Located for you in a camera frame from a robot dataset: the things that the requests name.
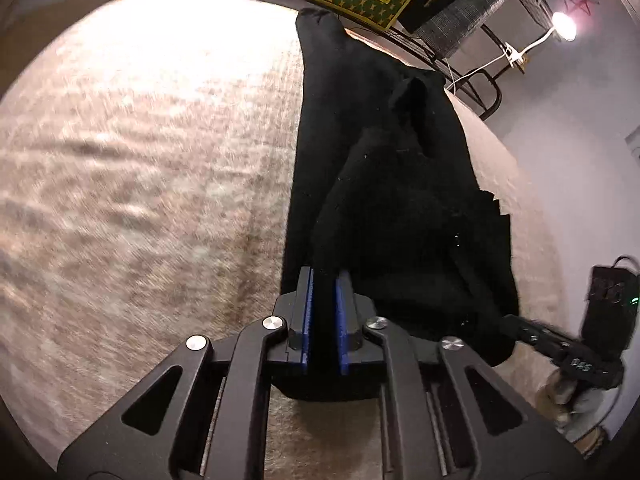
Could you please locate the black long-sleeve sweater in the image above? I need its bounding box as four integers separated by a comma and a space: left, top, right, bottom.
278, 6, 522, 401

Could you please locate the black metal clothes rack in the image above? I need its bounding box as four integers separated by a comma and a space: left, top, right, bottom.
167, 0, 606, 123

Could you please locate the right hand grey glove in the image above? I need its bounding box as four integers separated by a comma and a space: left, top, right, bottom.
535, 370, 623, 458

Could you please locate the grey plaid long coat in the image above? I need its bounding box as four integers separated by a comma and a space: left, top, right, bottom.
414, 0, 557, 60

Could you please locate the white clip-on lamp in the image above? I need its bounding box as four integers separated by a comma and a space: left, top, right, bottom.
446, 12, 577, 91

